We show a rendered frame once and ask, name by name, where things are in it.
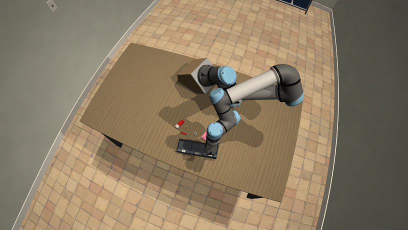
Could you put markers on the red and white eraser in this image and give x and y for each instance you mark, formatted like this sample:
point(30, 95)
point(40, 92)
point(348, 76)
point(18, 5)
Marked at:
point(179, 124)

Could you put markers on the black rack of bins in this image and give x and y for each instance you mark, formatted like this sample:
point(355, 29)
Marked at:
point(196, 149)

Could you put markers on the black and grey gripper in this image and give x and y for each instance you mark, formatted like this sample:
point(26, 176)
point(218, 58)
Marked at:
point(211, 148)

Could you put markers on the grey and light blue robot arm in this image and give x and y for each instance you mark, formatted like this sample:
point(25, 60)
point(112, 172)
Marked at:
point(282, 82)

